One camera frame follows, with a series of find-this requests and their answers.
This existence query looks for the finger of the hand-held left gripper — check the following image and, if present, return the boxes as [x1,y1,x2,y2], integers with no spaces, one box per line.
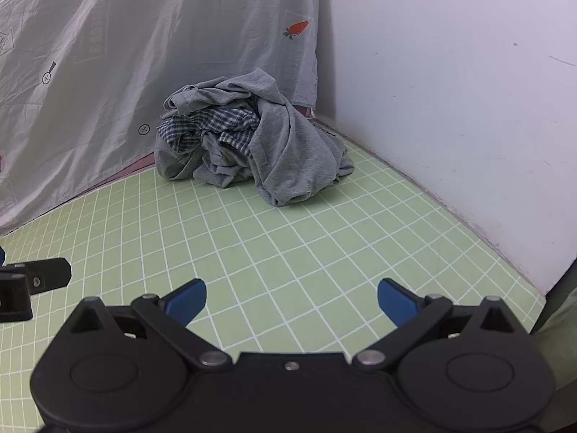
[0,257,72,324]

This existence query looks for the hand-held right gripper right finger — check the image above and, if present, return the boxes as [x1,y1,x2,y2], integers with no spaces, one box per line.
[352,278,530,373]

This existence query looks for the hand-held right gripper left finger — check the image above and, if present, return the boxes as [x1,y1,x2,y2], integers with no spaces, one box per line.
[67,278,234,373]

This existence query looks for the grey sweatpants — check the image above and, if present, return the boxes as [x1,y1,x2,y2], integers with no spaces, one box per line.
[164,69,355,208]

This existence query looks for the grey garment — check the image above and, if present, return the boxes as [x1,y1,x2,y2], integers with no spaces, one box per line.
[154,132,257,189]

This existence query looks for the blue checked shirt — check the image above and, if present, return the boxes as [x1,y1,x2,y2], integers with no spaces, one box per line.
[156,107,262,159]

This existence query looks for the white carrot-print sheet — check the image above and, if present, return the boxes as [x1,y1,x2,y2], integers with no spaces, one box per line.
[0,0,321,237]

